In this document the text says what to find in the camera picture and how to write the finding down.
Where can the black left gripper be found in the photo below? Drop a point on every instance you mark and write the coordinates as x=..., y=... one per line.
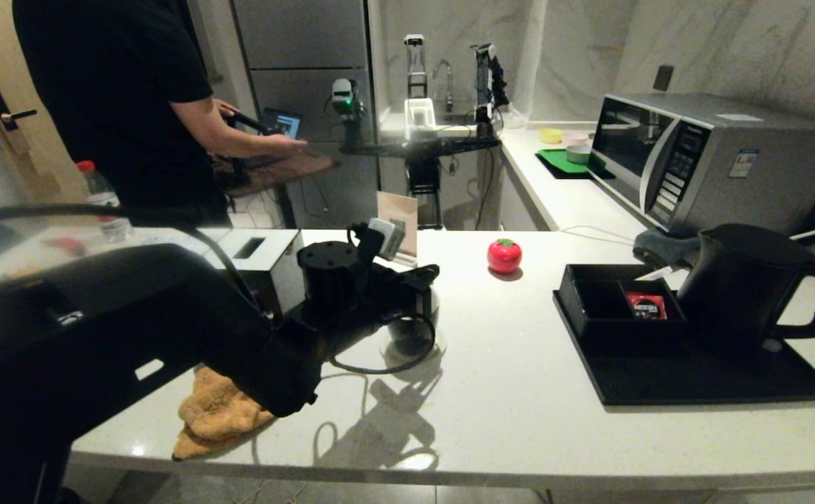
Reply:
x=393, y=294

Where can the water bottle red cap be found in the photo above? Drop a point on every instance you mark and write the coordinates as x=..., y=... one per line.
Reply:
x=99, y=189

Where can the black electric kettle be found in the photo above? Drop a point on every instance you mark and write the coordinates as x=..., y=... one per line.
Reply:
x=736, y=294

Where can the background robot arm green light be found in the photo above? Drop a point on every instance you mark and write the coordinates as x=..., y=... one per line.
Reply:
x=343, y=96

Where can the background robot arm black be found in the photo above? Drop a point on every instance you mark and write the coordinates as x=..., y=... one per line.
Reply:
x=488, y=84

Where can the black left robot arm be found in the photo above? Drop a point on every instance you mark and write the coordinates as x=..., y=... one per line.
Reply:
x=134, y=315

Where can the black mug white inside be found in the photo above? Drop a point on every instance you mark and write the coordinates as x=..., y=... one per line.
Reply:
x=411, y=343

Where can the QR code sign stand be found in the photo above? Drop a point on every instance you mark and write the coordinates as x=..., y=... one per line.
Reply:
x=397, y=206

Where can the red tomato toy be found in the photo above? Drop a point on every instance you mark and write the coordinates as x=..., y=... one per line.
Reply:
x=505, y=256

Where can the black background robot stand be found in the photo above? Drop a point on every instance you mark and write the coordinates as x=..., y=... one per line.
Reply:
x=421, y=175

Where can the black tissue box white lid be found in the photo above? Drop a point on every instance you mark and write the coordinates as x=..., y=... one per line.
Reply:
x=267, y=245

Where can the wooden side table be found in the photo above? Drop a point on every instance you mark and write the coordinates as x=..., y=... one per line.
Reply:
x=295, y=168

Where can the white basket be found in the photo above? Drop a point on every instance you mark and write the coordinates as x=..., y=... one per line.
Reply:
x=407, y=117

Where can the green tray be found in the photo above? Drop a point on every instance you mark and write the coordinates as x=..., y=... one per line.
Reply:
x=554, y=161

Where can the orange microfiber cloth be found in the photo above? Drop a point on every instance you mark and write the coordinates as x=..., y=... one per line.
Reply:
x=218, y=413

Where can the metal faucet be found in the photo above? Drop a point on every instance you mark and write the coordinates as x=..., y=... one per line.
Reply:
x=448, y=87

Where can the black organizer box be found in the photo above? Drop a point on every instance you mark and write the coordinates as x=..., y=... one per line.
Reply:
x=610, y=329

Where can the yellow bowl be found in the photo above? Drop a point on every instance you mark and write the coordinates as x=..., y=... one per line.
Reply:
x=552, y=135

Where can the pale green bowl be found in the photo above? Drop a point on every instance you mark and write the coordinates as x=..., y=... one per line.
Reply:
x=579, y=153

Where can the pink bowl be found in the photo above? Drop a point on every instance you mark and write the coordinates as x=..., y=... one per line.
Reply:
x=575, y=138

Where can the red coffee sachet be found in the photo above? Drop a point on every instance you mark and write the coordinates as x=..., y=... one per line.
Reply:
x=647, y=306

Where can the grey refrigerator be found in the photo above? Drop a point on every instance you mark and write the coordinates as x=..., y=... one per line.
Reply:
x=309, y=42

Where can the grey cloth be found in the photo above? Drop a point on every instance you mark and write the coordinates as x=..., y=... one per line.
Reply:
x=663, y=246

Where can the black serving tray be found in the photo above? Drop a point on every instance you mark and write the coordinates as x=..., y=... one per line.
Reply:
x=659, y=381

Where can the red chili toy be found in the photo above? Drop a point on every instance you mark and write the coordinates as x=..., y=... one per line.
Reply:
x=64, y=245

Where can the person in black shirt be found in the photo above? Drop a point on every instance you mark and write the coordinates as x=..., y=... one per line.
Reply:
x=113, y=105

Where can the silver microwave oven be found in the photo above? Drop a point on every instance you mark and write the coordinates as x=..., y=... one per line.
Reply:
x=729, y=175

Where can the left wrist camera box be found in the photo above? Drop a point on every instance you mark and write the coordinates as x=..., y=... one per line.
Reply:
x=383, y=238

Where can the dark wall socket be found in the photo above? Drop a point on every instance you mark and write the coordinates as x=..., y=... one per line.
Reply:
x=665, y=77

